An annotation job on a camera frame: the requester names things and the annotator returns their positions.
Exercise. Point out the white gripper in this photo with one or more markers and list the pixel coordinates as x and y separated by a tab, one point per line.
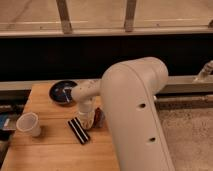
86	114

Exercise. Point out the black striped eraser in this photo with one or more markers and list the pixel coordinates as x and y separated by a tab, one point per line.
82	136

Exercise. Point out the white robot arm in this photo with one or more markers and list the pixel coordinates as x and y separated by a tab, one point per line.
127	91

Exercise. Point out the red blue small toy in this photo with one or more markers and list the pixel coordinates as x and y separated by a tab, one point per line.
99	118

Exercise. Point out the dark blue bowl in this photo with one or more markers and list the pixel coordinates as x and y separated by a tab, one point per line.
60	92

